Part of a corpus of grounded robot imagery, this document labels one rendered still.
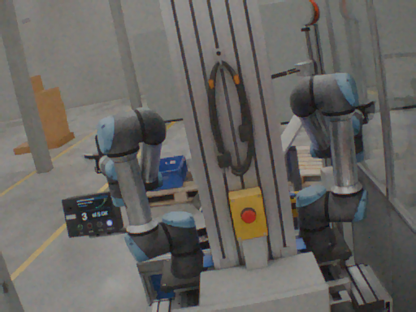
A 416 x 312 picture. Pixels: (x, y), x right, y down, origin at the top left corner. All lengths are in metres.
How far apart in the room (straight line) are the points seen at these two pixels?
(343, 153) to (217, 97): 0.57
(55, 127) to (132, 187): 8.74
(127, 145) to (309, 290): 0.75
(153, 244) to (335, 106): 0.78
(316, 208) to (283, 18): 6.25
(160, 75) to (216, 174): 8.61
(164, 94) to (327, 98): 8.44
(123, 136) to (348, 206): 0.81
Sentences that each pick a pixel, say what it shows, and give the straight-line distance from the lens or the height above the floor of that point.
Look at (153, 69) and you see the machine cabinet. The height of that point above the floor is 1.17.
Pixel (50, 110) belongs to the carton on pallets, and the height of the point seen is 0.79.
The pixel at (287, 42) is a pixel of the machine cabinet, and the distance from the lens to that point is 7.80.
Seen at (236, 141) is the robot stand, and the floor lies 1.60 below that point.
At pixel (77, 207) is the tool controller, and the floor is 1.21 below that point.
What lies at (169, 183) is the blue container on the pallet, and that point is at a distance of 5.47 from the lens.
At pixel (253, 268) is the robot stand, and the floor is 1.23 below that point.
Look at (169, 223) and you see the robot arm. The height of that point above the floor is 1.26.
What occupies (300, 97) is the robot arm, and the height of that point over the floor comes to 1.62.
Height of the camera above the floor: 1.92
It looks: 16 degrees down
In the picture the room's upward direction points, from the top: 11 degrees counter-clockwise
